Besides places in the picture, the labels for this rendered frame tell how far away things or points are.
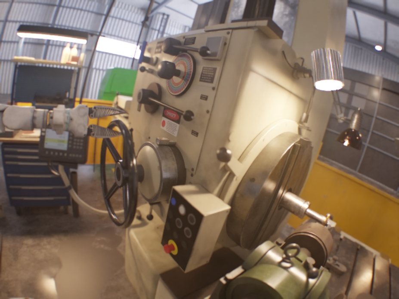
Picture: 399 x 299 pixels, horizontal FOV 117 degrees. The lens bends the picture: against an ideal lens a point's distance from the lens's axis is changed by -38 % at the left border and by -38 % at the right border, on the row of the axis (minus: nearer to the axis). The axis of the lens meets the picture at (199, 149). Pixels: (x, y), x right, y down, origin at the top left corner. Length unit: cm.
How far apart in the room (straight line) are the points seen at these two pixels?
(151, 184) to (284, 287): 51
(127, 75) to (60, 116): 413
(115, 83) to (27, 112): 399
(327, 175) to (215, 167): 243
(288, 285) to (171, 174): 48
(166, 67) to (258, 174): 48
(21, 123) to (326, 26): 145
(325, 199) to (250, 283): 254
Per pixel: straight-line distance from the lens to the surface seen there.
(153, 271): 129
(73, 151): 127
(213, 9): 198
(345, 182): 288
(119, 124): 61
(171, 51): 81
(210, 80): 63
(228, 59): 61
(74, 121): 62
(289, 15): 143
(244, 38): 60
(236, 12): 172
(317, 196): 298
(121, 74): 462
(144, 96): 87
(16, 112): 63
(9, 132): 222
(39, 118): 63
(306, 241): 74
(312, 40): 128
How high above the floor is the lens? 162
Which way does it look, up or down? 15 degrees down
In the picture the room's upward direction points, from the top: 15 degrees clockwise
